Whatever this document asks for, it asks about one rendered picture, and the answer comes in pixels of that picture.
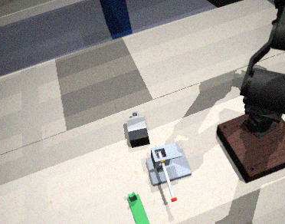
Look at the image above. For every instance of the green u-shaped bracket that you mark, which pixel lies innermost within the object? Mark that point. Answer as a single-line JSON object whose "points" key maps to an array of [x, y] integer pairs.
{"points": [[137, 208]]}

